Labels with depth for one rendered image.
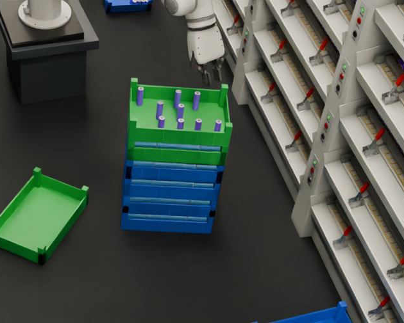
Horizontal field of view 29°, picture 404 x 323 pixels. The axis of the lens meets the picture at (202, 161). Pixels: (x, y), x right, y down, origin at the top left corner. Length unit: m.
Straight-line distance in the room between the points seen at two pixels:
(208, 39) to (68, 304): 0.89
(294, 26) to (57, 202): 0.98
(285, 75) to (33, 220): 0.98
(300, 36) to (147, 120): 0.59
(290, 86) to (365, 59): 0.54
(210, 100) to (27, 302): 0.83
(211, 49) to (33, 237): 0.84
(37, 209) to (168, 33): 1.16
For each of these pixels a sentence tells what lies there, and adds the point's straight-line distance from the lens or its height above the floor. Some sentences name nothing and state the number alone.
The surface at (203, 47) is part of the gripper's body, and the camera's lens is 2.29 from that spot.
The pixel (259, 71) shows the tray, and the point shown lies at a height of 0.18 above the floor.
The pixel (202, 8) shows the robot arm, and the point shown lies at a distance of 2.26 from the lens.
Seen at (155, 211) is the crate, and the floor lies 0.10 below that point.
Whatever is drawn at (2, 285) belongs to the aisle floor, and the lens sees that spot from 2.51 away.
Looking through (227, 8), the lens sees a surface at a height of 0.18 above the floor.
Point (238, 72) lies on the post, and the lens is 3.14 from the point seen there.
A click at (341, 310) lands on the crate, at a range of 2.39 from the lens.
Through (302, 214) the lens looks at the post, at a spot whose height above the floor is 0.09.
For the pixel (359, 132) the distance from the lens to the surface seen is 2.32.
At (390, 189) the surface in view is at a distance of 2.18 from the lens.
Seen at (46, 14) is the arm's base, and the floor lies 0.35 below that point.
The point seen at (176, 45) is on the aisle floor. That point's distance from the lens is 3.44.
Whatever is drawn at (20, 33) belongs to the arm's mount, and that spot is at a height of 0.30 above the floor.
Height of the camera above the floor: 2.00
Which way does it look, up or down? 43 degrees down
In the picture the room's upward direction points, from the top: 10 degrees clockwise
